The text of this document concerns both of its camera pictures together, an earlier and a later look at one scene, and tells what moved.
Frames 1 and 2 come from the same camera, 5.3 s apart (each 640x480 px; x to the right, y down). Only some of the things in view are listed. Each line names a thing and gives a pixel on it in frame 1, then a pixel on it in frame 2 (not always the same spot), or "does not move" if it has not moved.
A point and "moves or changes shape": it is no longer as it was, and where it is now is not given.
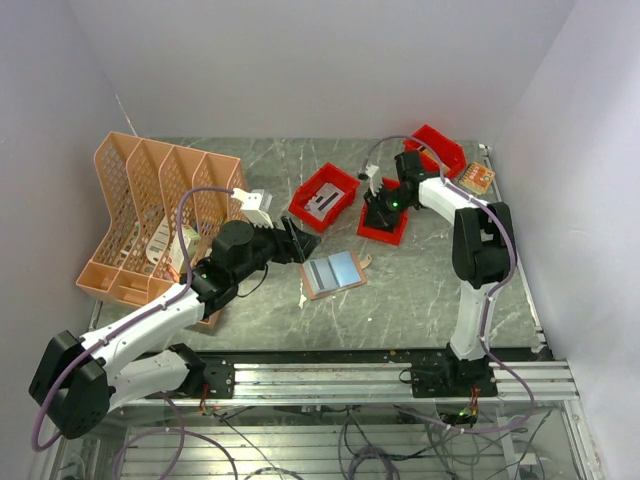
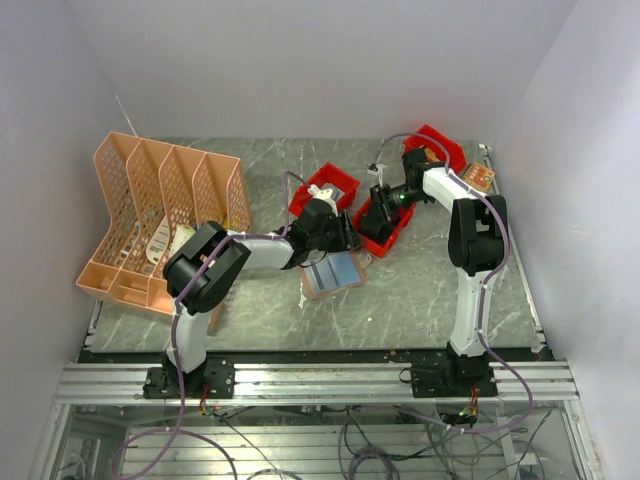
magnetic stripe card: [321, 275] does not move
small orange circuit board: [477, 178] does not move
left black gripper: [304, 241] to [348, 236]
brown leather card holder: [337, 271] does not move
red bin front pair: [392, 237] moves or changes shape
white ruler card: [158, 242] does not move
